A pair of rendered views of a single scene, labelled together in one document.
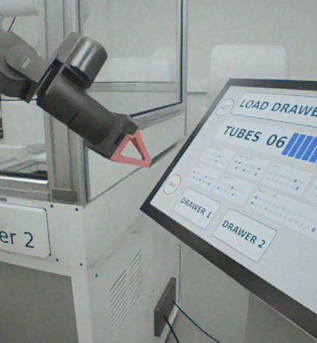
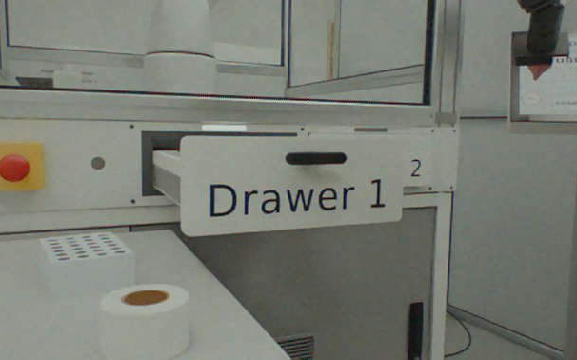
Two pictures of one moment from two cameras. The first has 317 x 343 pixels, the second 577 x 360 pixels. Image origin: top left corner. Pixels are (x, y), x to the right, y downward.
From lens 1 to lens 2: 1.21 m
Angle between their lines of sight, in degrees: 41
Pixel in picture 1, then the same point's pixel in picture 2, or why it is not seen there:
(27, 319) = (377, 283)
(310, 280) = not seen: outside the picture
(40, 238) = (427, 163)
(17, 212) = (407, 139)
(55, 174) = (437, 99)
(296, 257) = not seen: outside the picture
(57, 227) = (435, 151)
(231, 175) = not seen: outside the picture
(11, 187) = (391, 116)
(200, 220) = not seen: outside the picture
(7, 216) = not seen: hidden behind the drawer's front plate
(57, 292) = (417, 230)
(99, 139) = (554, 48)
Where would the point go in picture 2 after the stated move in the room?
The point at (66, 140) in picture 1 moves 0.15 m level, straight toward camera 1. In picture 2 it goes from (453, 66) to (529, 61)
